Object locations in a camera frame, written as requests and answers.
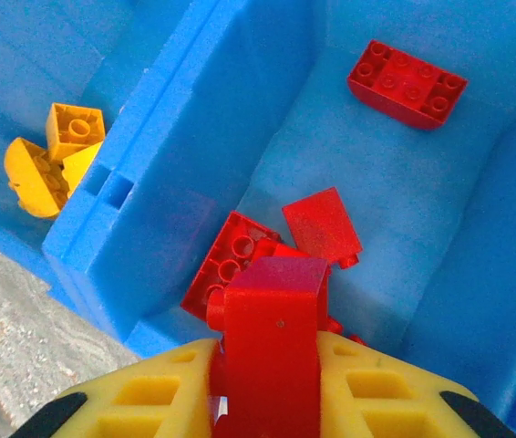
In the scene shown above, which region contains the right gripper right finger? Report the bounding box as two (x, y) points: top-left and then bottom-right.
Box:
(316, 331), (516, 438)

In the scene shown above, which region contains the blue three-compartment plastic bin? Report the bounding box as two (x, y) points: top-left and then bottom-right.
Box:
(0, 0), (516, 438)

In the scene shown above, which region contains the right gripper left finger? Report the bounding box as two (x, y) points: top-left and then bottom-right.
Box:
(9, 337), (222, 438)

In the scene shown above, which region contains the yellow curved lego brick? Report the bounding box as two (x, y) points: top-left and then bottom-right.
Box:
(3, 136), (71, 222)

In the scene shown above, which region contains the red curved lego brick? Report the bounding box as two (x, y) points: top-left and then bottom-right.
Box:
(346, 38), (470, 132)

